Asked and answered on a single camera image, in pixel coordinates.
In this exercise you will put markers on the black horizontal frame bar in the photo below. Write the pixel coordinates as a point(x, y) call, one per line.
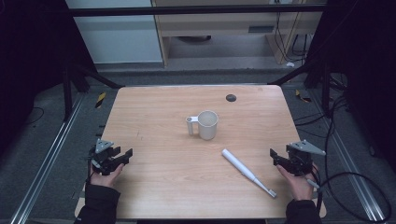
point(186, 11)

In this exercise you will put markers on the black metal stand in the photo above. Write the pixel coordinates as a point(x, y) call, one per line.
point(325, 87)
point(70, 90)

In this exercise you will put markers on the black curtain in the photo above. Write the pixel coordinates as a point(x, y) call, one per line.
point(31, 46)
point(364, 62)

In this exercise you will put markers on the white electric toothbrush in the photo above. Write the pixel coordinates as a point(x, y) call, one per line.
point(243, 169)

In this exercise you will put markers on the person's left hand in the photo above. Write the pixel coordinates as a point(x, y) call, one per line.
point(107, 179)

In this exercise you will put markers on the aluminium floor rail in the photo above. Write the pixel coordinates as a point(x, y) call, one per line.
point(46, 155)
point(351, 168)

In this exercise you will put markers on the dark round table grommet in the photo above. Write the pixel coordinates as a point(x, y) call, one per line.
point(231, 98)

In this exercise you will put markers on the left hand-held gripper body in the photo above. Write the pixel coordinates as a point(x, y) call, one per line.
point(104, 152)

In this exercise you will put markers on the person's right hand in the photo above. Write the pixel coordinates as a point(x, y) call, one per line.
point(297, 185)

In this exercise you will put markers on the white cabinet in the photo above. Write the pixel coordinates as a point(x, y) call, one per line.
point(118, 37)

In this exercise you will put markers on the small white floor object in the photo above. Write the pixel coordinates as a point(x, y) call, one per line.
point(290, 64)

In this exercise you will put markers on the yellow black hazard tape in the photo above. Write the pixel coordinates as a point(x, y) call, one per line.
point(100, 100)
point(302, 96)

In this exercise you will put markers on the light wooden desk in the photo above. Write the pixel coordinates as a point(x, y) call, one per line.
point(218, 25)

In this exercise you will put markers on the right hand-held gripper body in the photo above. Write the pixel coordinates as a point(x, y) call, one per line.
point(300, 157)

